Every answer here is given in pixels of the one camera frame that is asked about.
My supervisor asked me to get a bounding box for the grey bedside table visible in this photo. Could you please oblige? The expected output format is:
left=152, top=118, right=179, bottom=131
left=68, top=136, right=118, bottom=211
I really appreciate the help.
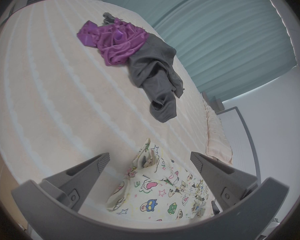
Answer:
left=201, top=91, right=225, bottom=112

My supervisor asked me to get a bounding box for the grey garment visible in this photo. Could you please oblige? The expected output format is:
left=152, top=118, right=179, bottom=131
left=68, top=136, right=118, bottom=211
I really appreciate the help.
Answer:
left=102, top=12, right=118, bottom=25

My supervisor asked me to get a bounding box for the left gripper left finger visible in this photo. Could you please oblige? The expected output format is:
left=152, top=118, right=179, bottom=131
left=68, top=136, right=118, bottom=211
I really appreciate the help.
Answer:
left=40, top=152, right=110, bottom=212

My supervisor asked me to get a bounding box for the pink striped pillow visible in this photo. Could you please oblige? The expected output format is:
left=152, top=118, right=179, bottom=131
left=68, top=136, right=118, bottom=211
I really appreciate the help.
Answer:
left=202, top=98, right=234, bottom=165

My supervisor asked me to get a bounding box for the white printed pyjama top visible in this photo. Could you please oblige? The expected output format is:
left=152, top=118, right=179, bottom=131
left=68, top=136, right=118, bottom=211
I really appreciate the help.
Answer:
left=106, top=138, right=214, bottom=221

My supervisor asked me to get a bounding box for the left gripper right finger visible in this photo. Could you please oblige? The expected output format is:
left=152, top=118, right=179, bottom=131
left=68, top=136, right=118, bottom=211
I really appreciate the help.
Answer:
left=190, top=151, right=259, bottom=209

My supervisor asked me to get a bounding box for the blue-green curtain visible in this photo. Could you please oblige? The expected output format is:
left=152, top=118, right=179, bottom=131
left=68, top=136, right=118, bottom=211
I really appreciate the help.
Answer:
left=102, top=0, right=257, bottom=28
left=150, top=0, right=298, bottom=101

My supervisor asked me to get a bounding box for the bed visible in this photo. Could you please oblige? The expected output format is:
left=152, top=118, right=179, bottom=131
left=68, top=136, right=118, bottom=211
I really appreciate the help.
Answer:
left=0, top=0, right=262, bottom=221

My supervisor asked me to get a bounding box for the black garment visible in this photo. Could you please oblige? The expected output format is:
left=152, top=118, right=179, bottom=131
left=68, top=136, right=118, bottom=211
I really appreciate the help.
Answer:
left=128, top=33, right=185, bottom=123

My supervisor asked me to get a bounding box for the purple satin garment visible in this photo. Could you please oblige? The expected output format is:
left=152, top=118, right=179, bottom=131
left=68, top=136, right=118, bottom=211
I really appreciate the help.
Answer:
left=77, top=18, right=150, bottom=67

